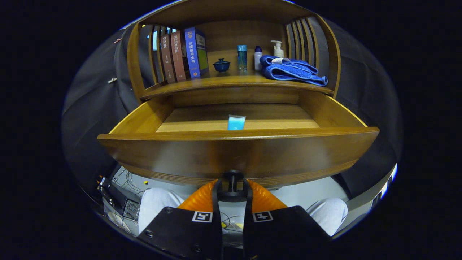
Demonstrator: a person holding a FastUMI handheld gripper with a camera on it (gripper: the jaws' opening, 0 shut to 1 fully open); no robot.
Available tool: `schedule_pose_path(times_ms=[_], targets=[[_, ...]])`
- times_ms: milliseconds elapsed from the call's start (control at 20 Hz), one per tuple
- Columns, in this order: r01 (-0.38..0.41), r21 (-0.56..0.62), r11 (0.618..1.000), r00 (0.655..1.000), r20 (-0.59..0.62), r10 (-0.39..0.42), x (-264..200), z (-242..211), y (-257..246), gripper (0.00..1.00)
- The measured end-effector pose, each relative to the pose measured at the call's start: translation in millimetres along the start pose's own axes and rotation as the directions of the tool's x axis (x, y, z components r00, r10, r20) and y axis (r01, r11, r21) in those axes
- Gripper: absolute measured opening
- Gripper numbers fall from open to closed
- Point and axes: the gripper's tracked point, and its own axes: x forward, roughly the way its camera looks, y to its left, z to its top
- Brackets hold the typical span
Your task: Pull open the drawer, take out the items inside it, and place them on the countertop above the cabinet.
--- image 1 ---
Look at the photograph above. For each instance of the blue folded towel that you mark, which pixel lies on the blue folded towel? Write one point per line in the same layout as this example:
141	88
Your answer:
288	72

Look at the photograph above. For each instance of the reddish brown book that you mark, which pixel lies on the reddish brown book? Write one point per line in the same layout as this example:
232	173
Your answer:
178	56

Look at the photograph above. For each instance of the teal glass bottle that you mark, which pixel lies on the teal glass bottle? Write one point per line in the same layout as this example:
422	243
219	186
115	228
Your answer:
242	57

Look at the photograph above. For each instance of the person's leg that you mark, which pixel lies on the person's leg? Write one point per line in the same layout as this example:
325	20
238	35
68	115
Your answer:
330	215
155	209

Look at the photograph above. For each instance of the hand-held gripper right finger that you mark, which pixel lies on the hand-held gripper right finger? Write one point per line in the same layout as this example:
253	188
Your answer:
278	234

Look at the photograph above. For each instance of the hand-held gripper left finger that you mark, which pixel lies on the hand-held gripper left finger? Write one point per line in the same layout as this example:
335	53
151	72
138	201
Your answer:
187	234

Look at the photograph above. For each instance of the dark brown book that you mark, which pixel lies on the dark brown book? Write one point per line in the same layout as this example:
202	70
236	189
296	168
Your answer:
167	59

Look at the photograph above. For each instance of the blue lidded teacup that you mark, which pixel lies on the blue lidded teacup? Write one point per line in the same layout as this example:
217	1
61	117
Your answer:
221	66

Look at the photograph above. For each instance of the person's left leg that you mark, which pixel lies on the person's left leg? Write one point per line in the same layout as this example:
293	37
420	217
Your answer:
155	209

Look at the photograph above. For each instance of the person's right leg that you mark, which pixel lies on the person's right leg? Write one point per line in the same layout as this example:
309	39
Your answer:
330	215

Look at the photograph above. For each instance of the white bottle blue cap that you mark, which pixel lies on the white bottle blue cap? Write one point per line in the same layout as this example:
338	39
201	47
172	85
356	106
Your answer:
258	59

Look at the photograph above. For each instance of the blue book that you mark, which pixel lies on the blue book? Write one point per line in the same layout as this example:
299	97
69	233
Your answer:
193	54

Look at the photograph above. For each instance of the black electronics box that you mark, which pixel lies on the black electronics box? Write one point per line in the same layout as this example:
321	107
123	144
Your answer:
122	204

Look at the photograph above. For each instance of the wooden cabinet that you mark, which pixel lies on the wooden cabinet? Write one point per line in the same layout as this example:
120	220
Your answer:
231	36

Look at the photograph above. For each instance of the wooden drawer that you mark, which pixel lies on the wooden drawer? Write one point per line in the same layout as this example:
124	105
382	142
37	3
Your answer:
180	155

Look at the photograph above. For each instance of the blue cosmetic tube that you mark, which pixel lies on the blue cosmetic tube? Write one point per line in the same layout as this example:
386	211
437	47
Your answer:
236	123

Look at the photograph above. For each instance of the white pump bottle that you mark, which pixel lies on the white pump bottle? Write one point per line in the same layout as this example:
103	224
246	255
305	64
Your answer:
278	51

